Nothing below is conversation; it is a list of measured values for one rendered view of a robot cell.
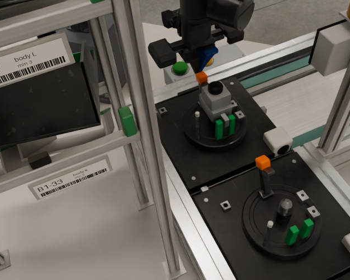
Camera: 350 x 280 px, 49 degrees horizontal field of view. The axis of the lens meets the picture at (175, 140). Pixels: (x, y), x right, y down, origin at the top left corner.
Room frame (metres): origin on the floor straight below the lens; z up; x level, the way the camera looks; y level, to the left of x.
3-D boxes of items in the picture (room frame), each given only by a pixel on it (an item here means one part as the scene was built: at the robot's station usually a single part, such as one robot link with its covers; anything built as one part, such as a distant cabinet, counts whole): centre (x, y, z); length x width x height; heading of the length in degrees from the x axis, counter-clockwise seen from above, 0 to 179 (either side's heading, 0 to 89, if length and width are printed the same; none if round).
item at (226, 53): (0.77, -0.10, 0.93); 0.21 x 0.07 x 0.06; 109
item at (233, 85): (0.54, -0.09, 0.96); 0.24 x 0.24 x 0.02; 19
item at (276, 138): (0.48, -0.21, 0.97); 0.05 x 0.05 x 0.04; 19
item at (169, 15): (0.66, -0.04, 1.17); 0.07 x 0.07 x 0.06; 21
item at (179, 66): (0.75, -0.03, 0.96); 0.04 x 0.04 x 0.02
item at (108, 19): (0.84, 0.20, 0.96); 0.15 x 0.15 x 0.20; 65
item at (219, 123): (0.49, -0.09, 1.01); 0.01 x 0.01 x 0.05; 19
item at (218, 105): (0.53, -0.09, 1.06); 0.08 x 0.04 x 0.07; 19
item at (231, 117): (0.50, -0.12, 1.01); 0.01 x 0.01 x 0.05; 19
